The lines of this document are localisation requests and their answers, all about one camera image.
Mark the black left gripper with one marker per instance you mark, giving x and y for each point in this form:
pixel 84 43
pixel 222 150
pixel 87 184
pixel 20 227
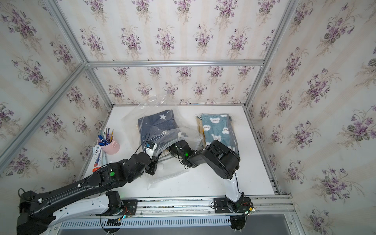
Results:
pixel 153 165

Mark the clear plastic vacuum bag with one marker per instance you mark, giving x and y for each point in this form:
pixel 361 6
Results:
pixel 168 166

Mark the beige floral fleece blanket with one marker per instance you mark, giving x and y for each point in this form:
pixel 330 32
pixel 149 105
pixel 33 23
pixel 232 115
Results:
pixel 200 126

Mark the blue bear pattern blanket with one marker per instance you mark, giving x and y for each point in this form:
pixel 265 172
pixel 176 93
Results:
pixel 234 143

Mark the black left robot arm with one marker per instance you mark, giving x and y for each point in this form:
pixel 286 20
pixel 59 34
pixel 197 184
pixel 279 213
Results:
pixel 37 209

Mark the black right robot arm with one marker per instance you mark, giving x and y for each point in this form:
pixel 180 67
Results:
pixel 220 158

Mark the navy star pattern blanket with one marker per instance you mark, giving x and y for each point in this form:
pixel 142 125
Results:
pixel 160 128

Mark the pink pen cup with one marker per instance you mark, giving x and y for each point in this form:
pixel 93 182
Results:
pixel 109 148

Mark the white toothpaste box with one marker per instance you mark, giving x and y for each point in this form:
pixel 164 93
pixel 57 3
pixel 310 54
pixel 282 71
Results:
pixel 99 157

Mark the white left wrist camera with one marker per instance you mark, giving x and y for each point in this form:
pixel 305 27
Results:
pixel 150 148

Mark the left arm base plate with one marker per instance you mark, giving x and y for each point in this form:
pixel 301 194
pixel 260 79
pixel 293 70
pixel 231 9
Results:
pixel 125 207

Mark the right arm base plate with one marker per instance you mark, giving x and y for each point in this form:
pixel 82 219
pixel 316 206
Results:
pixel 225 205

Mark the aluminium mounting rail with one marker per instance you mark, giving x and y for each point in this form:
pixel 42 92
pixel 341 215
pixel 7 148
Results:
pixel 174 206

